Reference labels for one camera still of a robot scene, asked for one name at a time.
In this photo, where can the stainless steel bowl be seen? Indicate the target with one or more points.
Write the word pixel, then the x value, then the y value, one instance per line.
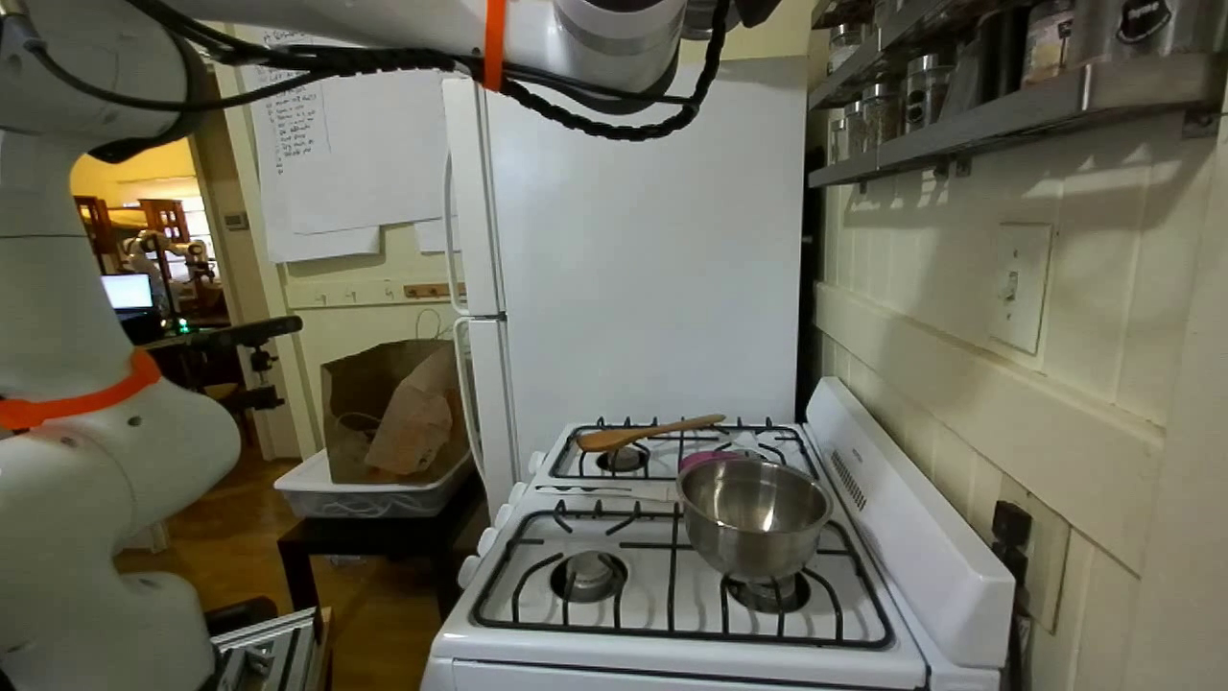
pixel 754 511

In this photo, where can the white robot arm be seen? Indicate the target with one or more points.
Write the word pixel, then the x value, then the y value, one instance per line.
pixel 79 511

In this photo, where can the white refrigerator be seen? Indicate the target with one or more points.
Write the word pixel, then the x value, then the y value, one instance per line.
pixel 637 319

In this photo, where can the wooden spoon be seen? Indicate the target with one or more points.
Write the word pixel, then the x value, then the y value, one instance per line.
pixel 637 432

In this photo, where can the brown paper bag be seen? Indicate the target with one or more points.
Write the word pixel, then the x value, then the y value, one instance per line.
pixel 397 409

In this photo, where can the white plastic bin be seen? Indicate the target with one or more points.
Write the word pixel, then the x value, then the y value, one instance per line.
pixel 368 501

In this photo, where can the black low table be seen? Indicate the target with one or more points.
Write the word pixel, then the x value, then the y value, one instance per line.
pixel 385 539

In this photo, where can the handwritten white paper sheet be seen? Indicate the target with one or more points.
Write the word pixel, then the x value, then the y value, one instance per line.
pixel 345 179

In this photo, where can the clear glass spice jar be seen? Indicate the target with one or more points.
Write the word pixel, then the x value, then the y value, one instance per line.
pixel 922 91
pixel 858 119

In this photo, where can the white gas stove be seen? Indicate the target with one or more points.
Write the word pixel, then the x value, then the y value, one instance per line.
pixel 895 551

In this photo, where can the black power plug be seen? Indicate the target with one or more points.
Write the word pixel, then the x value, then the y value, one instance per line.
pixel 1011 533

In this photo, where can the dark glass spice jar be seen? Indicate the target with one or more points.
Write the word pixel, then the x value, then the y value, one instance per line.
pixel 997 51

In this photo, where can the wooden bookshelf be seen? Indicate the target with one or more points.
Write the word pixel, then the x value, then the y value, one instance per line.
pixel 138 226

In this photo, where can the computer monitor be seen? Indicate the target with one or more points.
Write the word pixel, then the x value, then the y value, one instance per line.
pixel 129 295

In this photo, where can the black camera on stand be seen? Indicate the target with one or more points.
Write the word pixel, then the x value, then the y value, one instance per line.
pixel 252 332

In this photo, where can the cream light switch plate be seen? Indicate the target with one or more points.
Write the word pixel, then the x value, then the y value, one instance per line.
pixel 1017 290

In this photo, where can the metal frame with green light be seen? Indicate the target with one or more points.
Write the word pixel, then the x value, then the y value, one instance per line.
pixel 261 653

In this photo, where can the steel wall spice rack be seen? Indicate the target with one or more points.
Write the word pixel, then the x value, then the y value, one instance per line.
pixel 1020 117

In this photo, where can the cream wall outlet plate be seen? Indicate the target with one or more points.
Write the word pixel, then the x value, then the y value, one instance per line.
pixel 1054 576

